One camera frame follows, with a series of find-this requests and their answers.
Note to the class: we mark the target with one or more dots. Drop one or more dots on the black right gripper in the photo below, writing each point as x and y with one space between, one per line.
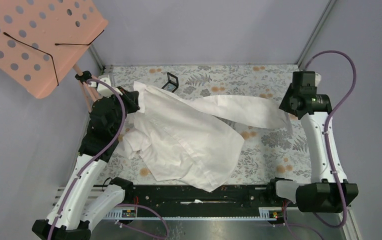
283 104

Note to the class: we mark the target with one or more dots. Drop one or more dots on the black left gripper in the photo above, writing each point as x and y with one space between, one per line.
131 97

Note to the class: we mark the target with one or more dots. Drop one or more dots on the white shirt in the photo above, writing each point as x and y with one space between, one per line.
189 140

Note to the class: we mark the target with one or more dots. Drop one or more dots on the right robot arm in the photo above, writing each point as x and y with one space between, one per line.
329 190

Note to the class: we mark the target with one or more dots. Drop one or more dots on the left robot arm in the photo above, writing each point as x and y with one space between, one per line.
71 218

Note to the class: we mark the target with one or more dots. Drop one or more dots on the black brooch box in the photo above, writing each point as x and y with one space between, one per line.
172 83

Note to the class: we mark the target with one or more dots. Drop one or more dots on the pink music stand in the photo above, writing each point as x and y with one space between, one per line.
41 41

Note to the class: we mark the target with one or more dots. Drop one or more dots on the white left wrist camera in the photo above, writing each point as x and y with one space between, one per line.
103 89

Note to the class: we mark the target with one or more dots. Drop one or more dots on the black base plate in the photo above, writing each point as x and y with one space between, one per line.
183 202

